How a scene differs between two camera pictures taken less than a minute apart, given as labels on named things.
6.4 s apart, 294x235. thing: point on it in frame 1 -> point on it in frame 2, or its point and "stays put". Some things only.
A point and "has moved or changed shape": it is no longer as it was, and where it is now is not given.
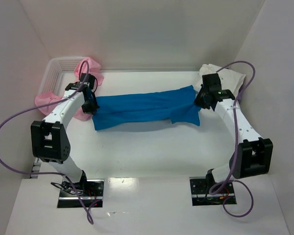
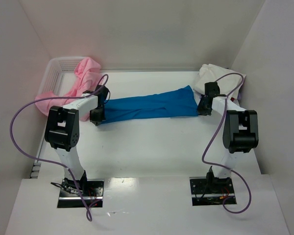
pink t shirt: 46,101 stays put
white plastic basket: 59,73 stays put
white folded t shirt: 229,79 stays put
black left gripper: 89,106 -> 97,115
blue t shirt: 177,105 has moved or changed shape
